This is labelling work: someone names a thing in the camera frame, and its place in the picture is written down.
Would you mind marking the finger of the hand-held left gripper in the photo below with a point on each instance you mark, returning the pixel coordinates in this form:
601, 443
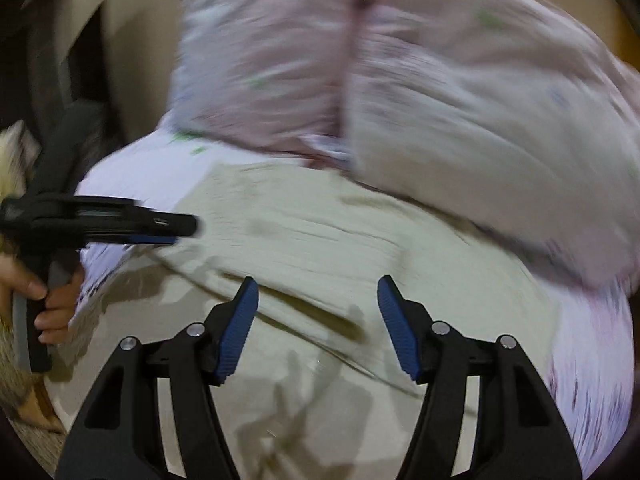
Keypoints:
150, 239
165, 222

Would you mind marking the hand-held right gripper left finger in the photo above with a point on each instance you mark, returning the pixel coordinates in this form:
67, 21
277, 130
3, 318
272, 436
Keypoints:
239, 332

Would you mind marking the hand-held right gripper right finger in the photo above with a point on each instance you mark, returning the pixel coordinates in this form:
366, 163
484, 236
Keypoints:
397, 332

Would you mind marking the beige garment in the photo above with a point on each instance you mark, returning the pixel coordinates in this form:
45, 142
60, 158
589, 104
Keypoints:
310, 280

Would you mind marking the person's left hand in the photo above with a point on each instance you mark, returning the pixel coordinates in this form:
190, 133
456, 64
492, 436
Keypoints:
55, 310

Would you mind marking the white floral bedsheet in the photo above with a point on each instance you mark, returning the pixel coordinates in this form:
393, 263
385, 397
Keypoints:
165, 170

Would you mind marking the pink floral pillow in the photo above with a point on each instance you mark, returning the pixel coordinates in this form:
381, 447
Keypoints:
425, 85

